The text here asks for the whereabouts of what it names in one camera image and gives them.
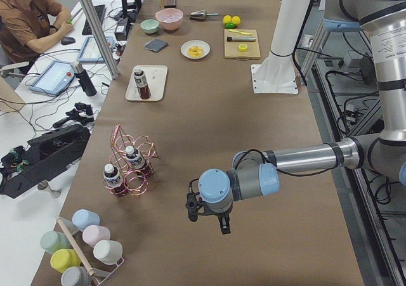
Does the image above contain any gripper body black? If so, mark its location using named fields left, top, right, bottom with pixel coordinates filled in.
left=185, top=179, right=230, bottom=222

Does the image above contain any yellow cup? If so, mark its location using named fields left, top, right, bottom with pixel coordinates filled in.
left=50, top=249, right=81, bottom=273

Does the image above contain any teach pendant far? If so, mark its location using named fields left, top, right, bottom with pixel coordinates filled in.
left=77, top=36, right=104, bottom=63

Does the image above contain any copper wire bottle rack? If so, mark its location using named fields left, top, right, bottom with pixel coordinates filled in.
left=109, top=124, right=158, bottom=198

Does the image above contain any cream plastic tray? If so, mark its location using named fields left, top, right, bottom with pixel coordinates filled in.
left=125, top=65, right=168, bottom=101

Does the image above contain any bottle in rack front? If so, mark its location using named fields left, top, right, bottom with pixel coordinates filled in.
left=103, top=164, right=127, bottom=197

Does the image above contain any lemon half slice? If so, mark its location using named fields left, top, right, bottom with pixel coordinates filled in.
left=238, top=44, right=248, bottom=52

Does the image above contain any wooden cutting board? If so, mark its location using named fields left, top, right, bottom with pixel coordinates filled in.
left=224, top=29, right=261, bottom=60

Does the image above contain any black keyboard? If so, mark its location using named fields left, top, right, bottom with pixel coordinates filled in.
left=81, top=4, right=107, bottom=36

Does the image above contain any bottle in rack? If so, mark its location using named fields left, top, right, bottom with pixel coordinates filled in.
left=125, top=145, right=147, bottom=170
left=103, top=164, right=127, bottom=197

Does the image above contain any white cup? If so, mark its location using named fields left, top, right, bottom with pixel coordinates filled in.
left=93, top=240, right=123, bottom=265

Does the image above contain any black thermos bottle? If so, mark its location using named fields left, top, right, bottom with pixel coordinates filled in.
left=71, top=60, right=97, bottom=97

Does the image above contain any green lime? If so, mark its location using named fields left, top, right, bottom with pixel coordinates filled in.
left=225, top=22, right=235, bottom=29

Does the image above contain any person in brown shirt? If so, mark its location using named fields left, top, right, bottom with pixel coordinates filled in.
left=1, top=0, right=74, bottom=63

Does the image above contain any yellow plastic knife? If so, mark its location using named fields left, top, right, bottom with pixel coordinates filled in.
left=228, top=29, right=253, bottom=36

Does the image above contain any dark tea bottle on tray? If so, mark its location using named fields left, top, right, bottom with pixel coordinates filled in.
left=133, top=67, right=151, bottom=100

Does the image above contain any mint green bowl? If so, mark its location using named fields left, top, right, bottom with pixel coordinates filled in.
left=140, top=19, right=159, bottom=34

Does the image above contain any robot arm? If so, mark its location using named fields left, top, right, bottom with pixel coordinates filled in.
left=185, top=0, right=405, bottom=234

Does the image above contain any white round plate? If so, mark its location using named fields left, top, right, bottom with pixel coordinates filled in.
left=180, top=40, right=211, bottom=60

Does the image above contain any steel ice scoop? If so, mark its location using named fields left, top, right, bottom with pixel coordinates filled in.
left=189, top=10, right=219, bottom=22

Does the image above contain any teach pendant near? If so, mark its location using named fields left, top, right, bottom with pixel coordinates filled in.
left=29, top=61, right=75, bottom=96

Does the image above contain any teach pendant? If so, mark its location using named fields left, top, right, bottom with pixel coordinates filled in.
left=29, top=61, right=75, bottom=96
left=77, top=36, right=104, bottom=63

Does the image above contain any black equipment case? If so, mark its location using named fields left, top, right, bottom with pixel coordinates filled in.
left=1, top=124, right=90, bottom=198

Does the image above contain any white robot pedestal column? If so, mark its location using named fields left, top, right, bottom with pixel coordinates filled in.
left=251, top=0, right=311, bottom=94

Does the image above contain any grey folded cloth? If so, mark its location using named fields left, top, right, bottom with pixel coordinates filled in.
left=145, top=38, right=168, bottom=53

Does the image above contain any aluminium frame post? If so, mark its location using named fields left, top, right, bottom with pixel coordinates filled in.
left=79, top=0, right=119, bottom=79

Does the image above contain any pink bowl with ice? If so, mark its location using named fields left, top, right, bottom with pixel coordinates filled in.
left=155, top=8, right=184, bottom=31

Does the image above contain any yellow glazed donut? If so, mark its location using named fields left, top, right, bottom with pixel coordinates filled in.
left=188, top=46, right=204, bottom=58

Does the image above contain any pink cup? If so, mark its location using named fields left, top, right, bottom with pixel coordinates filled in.
left=82, top=225, right=111, bottom=247

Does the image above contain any steel muddler black cap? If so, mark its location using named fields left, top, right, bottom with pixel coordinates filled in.
left=226, top=36, right=257, bottom=42

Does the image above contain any white wood cup rack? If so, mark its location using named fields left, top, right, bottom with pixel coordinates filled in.
left=55, top=216, right=125, bottom=285

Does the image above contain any yellow lemon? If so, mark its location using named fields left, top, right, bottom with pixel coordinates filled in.
left=223, top=15, right=232, bottom=25
left=232, top=16, right=241, bottom=26

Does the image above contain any grey cup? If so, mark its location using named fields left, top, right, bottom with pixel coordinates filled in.
left=61, top=266, right=91, bottom=286

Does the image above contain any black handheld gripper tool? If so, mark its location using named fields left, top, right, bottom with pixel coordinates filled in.
left=53, top=102, right=95, bottom=129

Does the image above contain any blue cup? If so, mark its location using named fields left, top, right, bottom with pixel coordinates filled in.
left=72, top=209, right=100, bottom=231

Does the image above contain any black computer mouse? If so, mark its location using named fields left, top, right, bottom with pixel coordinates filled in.
left=60, top=37, right=75, bottom=46

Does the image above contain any mint green cup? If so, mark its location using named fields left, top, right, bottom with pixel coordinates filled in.
left=40, top=231, right=71, bottom=254

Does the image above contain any bottle in rack rear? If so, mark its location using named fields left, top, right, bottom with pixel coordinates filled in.
left=125, top=145, right=147, bottom=170

